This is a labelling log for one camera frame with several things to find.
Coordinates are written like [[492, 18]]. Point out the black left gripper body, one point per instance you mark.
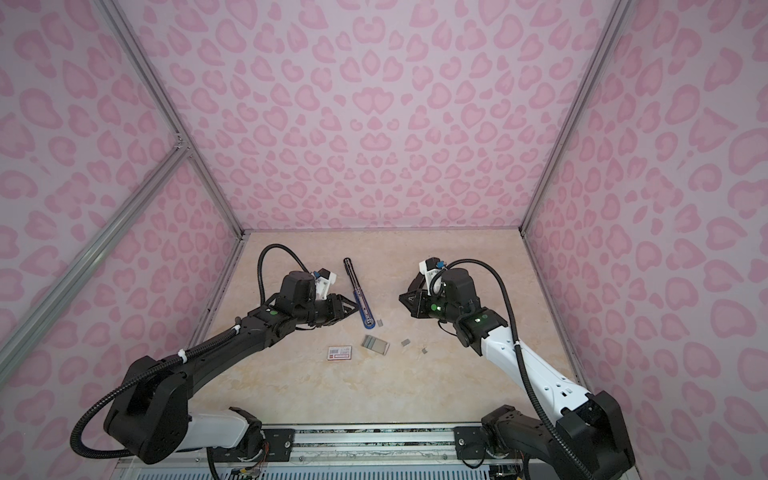
[[328, 311]]

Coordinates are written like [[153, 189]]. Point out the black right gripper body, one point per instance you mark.
[[433, 306]]

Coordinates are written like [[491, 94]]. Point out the red white staple box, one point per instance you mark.
[[339, 353]]

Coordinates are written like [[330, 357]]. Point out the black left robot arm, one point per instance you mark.
[[152, 418]]

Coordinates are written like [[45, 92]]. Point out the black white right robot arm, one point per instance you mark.
[[581, 435]]

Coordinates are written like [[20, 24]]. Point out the grey staple box tray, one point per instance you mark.
[[375, 344]]

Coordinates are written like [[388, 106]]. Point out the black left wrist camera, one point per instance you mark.
[[324, 279]]

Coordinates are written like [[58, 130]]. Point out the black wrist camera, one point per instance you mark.
[[324, 279], [430, 268]]

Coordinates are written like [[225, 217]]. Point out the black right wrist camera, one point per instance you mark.
[[430, 268]]

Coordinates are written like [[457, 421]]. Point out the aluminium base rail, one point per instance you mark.
[[354, 451]]

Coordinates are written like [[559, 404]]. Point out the aluminium diagonal frame bar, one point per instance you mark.
[[40, 319]]

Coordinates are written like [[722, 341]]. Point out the aluminium frame corner post left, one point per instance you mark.
[[128, 40]]

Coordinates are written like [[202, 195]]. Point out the aluminium frame corner post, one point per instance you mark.
[[620, 14], [128, 40]]

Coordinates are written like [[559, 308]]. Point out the aluminium frame corner post right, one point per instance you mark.
[[620, 14]]

